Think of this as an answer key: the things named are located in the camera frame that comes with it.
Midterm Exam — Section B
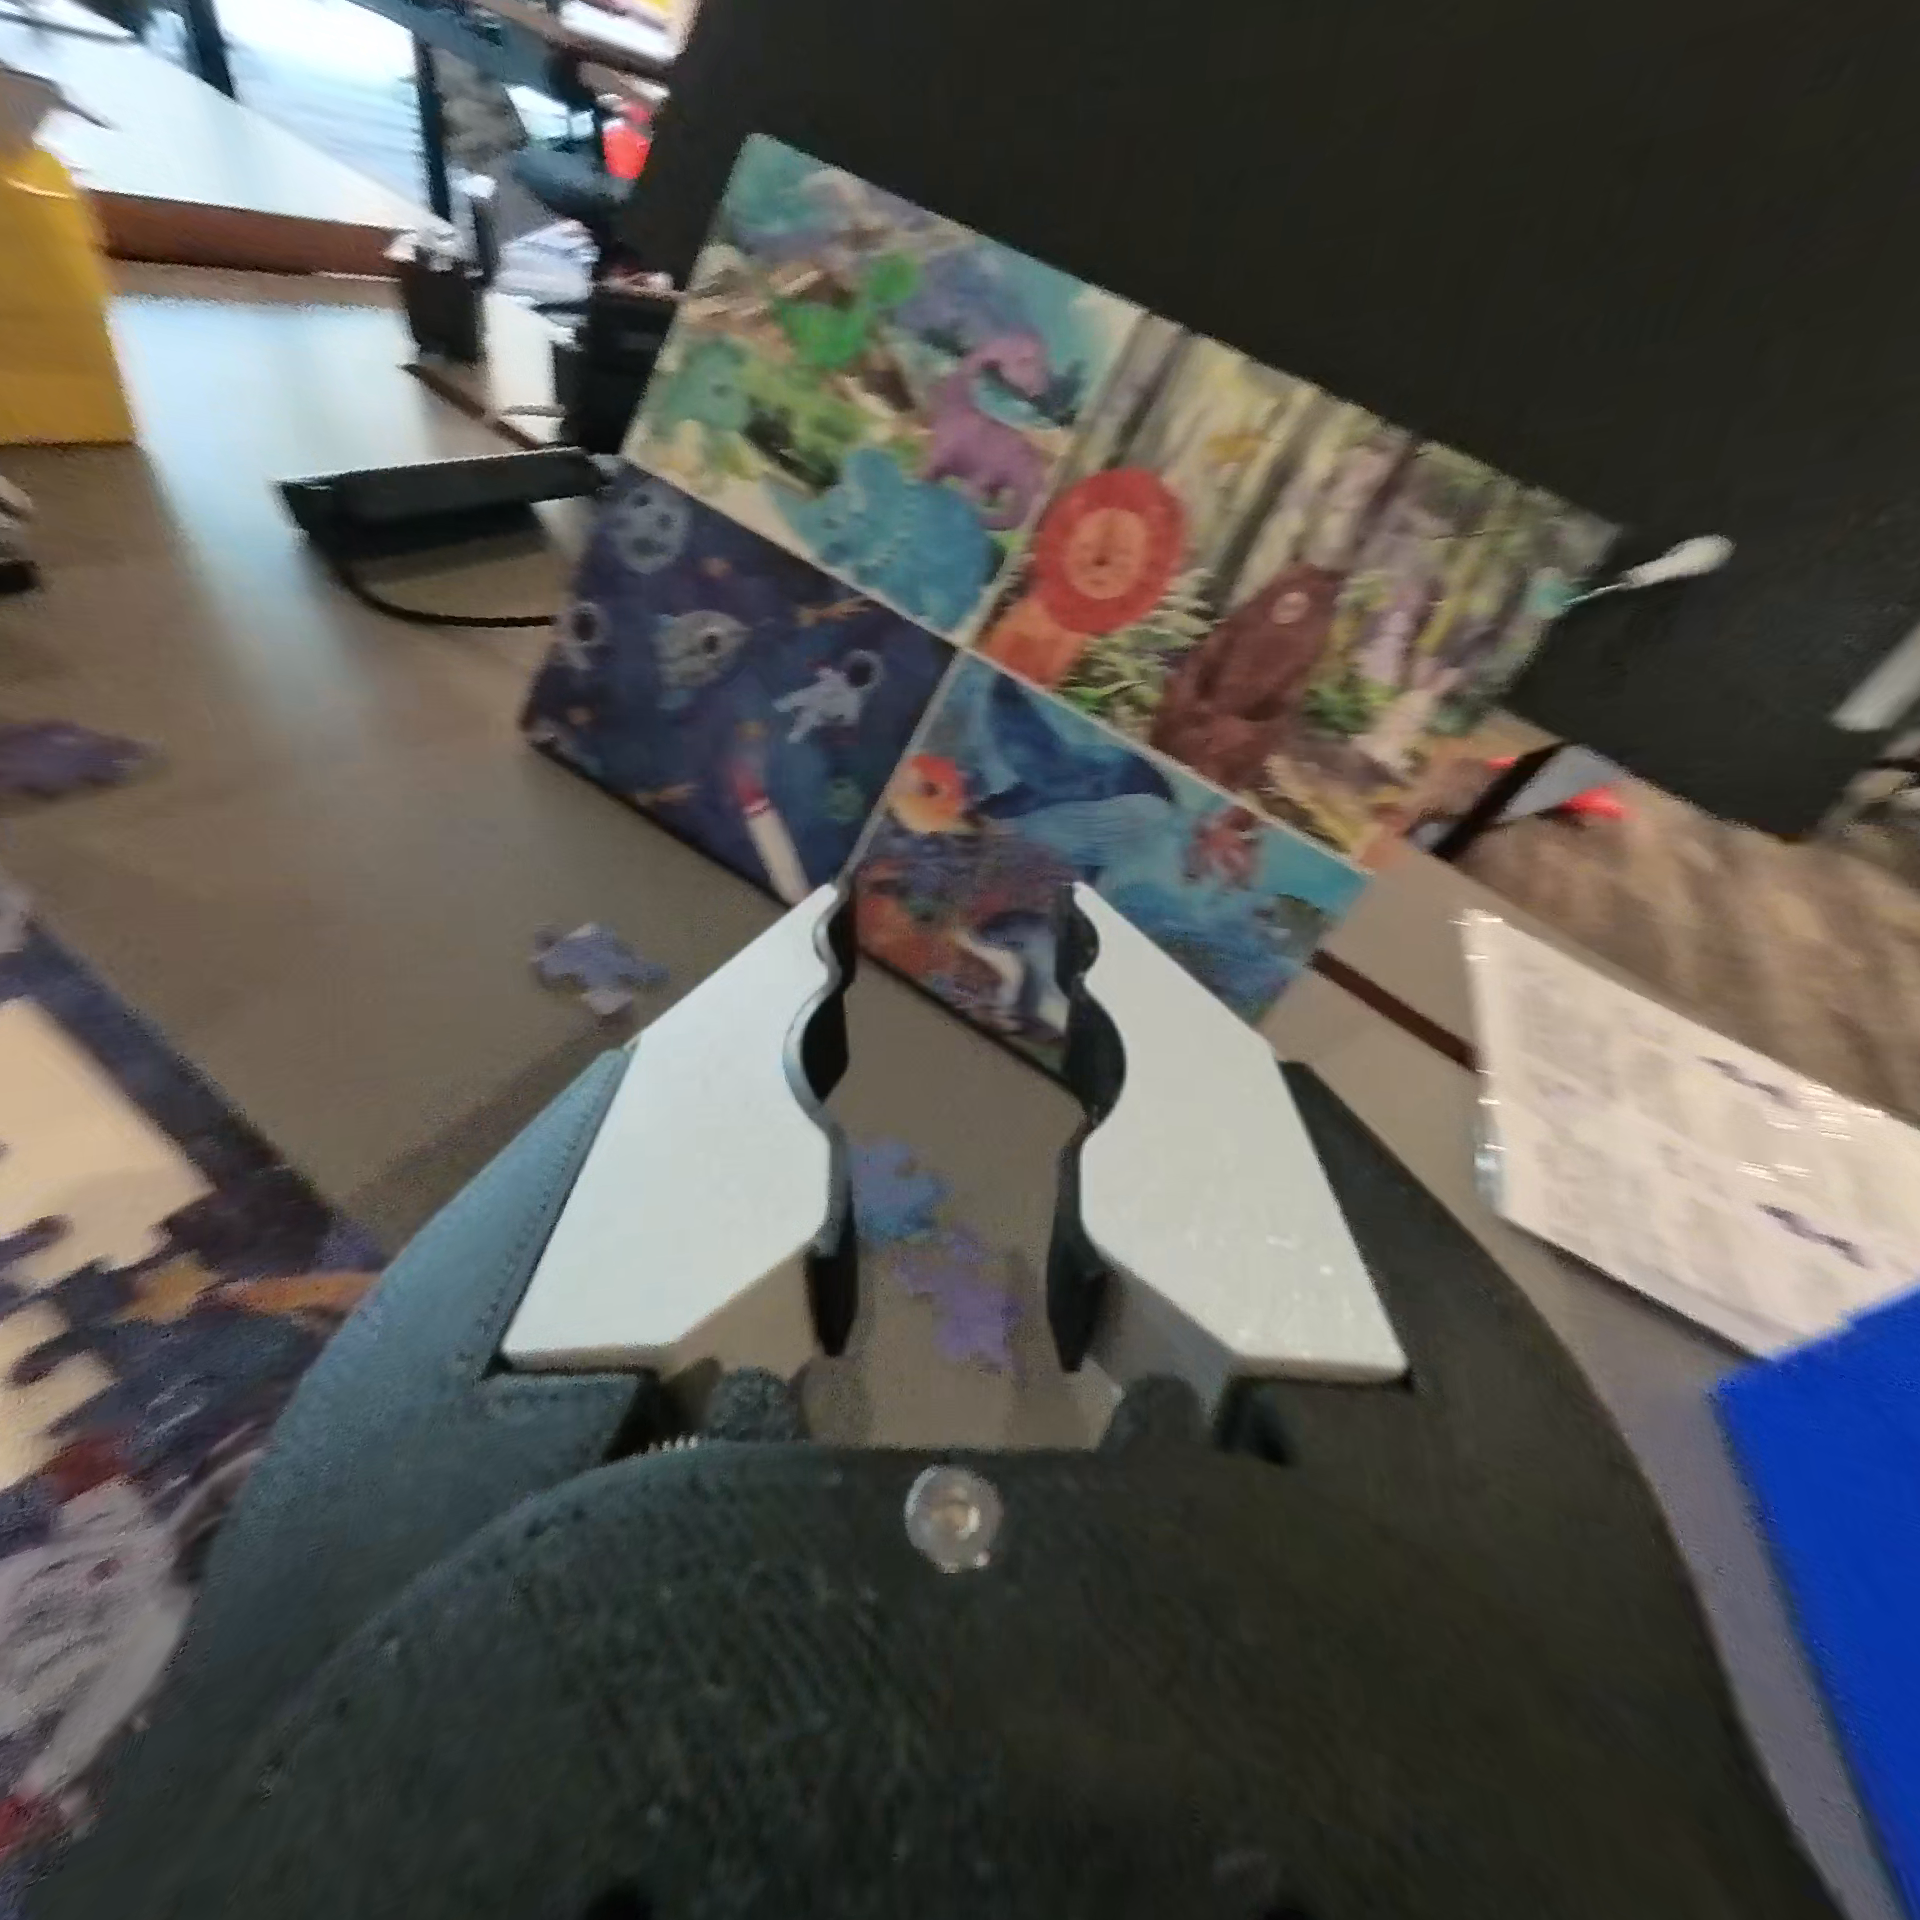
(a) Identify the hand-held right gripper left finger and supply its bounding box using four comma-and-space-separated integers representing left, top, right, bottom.
497, 881, 859, 1377

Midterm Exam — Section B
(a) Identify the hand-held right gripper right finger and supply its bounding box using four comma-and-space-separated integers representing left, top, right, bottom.
1047, 881, 1413, 1407

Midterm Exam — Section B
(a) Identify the light blue puzzle piece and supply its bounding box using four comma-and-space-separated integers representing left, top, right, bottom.
851, 1141, 953, 1247

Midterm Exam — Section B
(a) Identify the dark blue puzzle piece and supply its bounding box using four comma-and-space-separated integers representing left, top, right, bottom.
896, 1230, 1037, 1377

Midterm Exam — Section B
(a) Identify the space jigsaw puzzle board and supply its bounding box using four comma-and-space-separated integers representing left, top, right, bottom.
0, 884, 400, 1876

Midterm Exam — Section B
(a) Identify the purple puzzle piece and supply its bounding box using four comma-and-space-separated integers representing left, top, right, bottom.
0, 719, 160, 798

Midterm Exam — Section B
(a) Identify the pale lavender puzzle piece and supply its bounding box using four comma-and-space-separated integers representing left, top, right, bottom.
528, 921, 671, 1020

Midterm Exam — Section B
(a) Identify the white printed paper sheet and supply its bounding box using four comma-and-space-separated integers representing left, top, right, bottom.
1462, 906, 1920, 1360

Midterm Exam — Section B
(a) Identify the illustrated puzzle box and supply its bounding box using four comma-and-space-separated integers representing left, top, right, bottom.
515, 133, 1624, 1074

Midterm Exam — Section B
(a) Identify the blue flat sheet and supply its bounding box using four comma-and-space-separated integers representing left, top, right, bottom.
1710, 1282, 1920, 1920

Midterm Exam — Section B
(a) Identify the flat black charger device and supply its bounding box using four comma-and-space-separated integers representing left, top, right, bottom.
275, 446, 616, 534

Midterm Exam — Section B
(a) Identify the white plug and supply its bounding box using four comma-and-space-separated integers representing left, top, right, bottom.
1590, 536, 1734, 601

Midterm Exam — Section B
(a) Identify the black device box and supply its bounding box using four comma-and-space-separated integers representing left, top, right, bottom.
551, 276, 682, 453

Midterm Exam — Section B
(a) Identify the small black charger box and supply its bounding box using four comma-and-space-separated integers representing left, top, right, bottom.
397, 223, 489, 360

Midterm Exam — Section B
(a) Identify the black partition panel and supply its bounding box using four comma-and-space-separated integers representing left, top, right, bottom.
615, 0, 1920, 841

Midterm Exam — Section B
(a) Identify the yellow cardboard box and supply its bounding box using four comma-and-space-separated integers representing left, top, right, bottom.
0, 142, 137, 448

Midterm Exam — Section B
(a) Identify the white table with wooden edge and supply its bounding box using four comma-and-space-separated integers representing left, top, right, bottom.
0, 16, 459, 272

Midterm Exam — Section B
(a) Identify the black cable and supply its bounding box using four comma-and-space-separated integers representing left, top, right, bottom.
335, 546, 577, 632

